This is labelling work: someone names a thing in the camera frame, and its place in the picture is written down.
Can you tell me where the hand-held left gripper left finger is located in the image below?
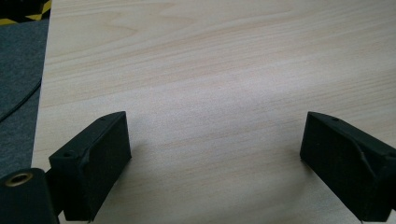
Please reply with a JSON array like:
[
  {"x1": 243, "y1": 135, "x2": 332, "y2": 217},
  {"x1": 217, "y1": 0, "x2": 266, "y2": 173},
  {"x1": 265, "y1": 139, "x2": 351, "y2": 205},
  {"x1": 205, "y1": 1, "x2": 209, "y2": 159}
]
[{"x1": 48, "y1": 110, "x2": 133, "y2": 223}]

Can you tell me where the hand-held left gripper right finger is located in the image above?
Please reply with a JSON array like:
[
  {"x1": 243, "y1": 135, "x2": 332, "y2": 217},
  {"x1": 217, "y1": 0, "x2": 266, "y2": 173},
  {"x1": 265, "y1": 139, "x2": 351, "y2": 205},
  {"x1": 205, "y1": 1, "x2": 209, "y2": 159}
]
[{"x1": 299, "y1": 111, "x2": 396, "y2": 223}]

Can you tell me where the yellow and black hazard tape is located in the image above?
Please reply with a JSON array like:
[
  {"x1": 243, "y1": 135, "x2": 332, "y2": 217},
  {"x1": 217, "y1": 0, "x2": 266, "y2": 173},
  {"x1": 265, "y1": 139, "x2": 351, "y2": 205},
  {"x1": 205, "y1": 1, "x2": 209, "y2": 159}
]
[{"x1": 0, "y1": 0, "x2": 53, "y2": 27}]

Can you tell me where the black cable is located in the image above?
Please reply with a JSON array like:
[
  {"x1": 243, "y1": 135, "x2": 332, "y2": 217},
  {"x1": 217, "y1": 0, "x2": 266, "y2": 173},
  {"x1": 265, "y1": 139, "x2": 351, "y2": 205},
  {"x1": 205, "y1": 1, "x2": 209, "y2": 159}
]
[{"x1": 0, "y1": 77, "x2": 43, "y2": 123}]

